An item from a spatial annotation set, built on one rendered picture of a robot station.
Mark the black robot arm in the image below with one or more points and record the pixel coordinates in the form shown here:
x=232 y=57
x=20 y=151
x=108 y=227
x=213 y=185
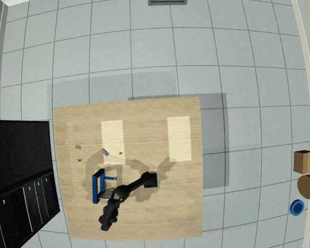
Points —
x=123 y=192

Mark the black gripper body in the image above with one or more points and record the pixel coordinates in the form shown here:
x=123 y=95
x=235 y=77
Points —
x=115 y=209

